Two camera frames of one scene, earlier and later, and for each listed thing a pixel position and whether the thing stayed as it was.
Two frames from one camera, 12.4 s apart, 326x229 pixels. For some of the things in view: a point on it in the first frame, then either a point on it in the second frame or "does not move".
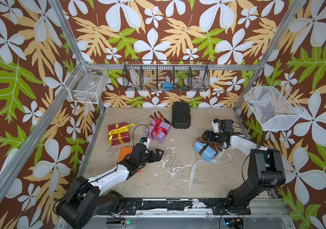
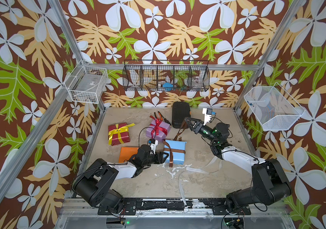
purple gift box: [158, 130] does not move
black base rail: [218, 206] does not move
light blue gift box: [208, 152] to [178, 158]
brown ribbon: [215, 146] to [171, 150]
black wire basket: [166, 75] does not move
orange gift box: [124, 151] does not move
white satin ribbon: [216, 160] to [196, 170]
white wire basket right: [275, 109] does not move
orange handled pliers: [161, 117] does not move
